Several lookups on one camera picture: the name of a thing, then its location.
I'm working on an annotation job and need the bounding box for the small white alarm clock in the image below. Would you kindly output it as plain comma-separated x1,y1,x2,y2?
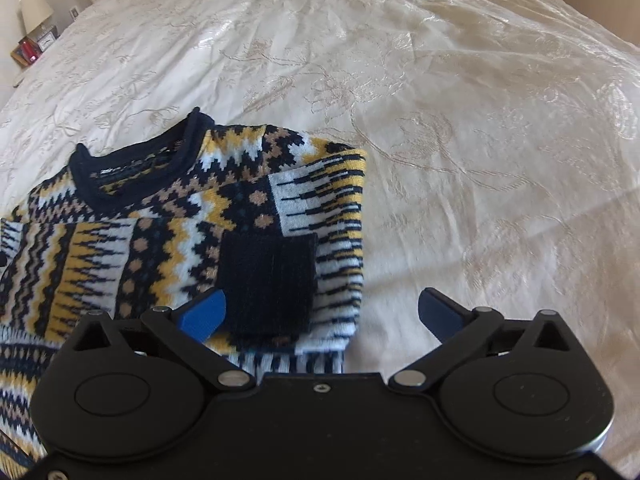
37,29,56,52

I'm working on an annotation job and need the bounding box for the navy yellow patterned knit sweater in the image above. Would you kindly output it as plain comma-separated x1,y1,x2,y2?
1,110,367,479

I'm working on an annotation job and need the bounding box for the cream embroidered bedspread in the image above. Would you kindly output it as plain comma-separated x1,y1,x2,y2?
1,0,639,477

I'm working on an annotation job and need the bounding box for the red object on nightstand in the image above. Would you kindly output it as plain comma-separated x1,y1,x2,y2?
20,38,40,65

